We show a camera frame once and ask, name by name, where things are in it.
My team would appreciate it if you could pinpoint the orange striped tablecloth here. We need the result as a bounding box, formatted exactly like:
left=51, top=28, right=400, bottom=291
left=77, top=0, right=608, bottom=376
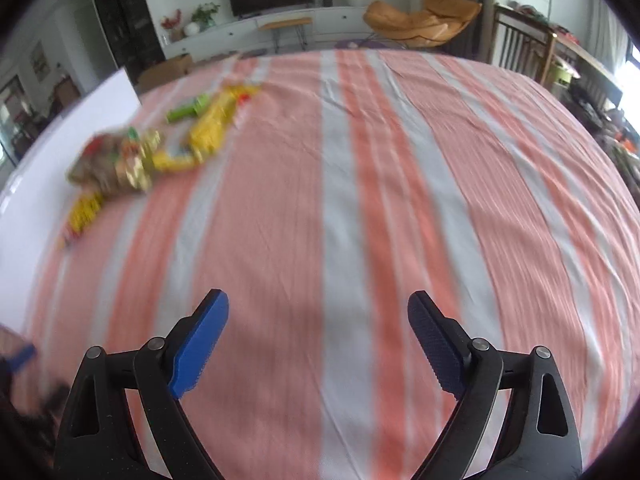
left=25, top=49, right=636, bottom=480

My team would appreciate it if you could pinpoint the green plant in white pot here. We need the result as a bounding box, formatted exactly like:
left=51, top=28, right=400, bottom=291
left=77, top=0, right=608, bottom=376
left=191, top=2, right=221, bottom=31

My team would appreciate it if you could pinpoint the orange lounge chair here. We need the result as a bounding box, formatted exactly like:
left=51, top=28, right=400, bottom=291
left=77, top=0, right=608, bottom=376
left=363, top=0, right=483, bottom=51

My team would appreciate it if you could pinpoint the white television cabinet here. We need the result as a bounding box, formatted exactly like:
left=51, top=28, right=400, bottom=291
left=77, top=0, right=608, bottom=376
left=162, top=5, right=381, bottom=61

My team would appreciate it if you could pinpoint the framed wall painting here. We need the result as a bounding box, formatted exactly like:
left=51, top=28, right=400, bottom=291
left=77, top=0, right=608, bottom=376
left=30, top=42, right=48, bottom=81

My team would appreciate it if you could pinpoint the yellow snack packet red print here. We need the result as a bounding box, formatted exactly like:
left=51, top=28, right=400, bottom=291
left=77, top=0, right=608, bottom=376
left=180, top=85, right=263, bottom=163

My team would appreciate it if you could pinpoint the green and yellow snack packet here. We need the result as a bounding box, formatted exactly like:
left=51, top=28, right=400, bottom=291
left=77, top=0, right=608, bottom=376
left=166, top=92, right=211, bottom=123

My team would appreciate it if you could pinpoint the cluttered wooden side table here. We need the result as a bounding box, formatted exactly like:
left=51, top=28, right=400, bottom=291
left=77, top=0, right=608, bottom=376
left=550, top=30, right=626, bottom=111

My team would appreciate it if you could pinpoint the small yellow snack packet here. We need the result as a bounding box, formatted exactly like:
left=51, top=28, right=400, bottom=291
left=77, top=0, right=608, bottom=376
left=60, top=192, right=106, bottom=251

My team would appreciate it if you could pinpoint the black display cabinet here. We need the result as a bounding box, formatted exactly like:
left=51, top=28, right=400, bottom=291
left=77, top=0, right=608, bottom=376
left=87, top=0, right=166, bottom=86

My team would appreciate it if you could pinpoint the wooden dining chair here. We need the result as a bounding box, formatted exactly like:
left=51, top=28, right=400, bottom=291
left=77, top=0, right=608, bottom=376
left=50, top=75, right=83, bottom=111

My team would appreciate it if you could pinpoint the white sheer curtain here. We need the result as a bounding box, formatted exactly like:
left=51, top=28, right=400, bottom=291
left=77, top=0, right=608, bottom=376
left=585, top=0, right=631, bottom=76

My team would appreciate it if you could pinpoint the wooden stool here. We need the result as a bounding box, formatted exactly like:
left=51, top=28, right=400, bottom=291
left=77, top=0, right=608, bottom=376
left=258, top=17, right=313, bottom=53

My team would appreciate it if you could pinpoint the brown cardboard box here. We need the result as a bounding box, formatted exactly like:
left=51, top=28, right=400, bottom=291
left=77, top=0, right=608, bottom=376
left=137, top=54, right=193, bottom=93

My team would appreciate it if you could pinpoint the light green pot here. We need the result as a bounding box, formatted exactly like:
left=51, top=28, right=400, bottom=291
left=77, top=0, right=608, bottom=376
left=550, top=60, right=576, bottom=88

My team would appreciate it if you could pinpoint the bag of kiwis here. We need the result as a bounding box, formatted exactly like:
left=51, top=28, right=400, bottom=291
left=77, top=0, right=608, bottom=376
left=67, top=127, right=163, bottom=196

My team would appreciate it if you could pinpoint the red flower arrangement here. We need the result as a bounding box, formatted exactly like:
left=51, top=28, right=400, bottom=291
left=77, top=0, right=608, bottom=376
left=160, top=9, right=183, bottom=42

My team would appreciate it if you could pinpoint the white cardboard box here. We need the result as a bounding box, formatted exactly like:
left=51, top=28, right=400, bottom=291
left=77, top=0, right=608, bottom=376
left=0, top=67, right=142, bottom=336

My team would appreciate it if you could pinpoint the dark wooden chair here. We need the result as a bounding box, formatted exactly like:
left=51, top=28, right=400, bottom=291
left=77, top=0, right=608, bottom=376
left=492, top=4, right=558, bottom=86

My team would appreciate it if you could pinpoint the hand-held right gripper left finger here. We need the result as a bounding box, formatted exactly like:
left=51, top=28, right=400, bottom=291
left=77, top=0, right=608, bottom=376
left=54, top=289, right=231, bottom=480

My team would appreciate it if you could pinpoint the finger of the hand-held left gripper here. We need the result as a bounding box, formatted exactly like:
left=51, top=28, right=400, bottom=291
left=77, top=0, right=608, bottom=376
left=0, top=342, right=38, bottom=376

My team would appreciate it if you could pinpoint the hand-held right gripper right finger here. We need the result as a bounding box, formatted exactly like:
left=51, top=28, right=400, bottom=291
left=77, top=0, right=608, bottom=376
left=407, top=290, right=583, bottom=480

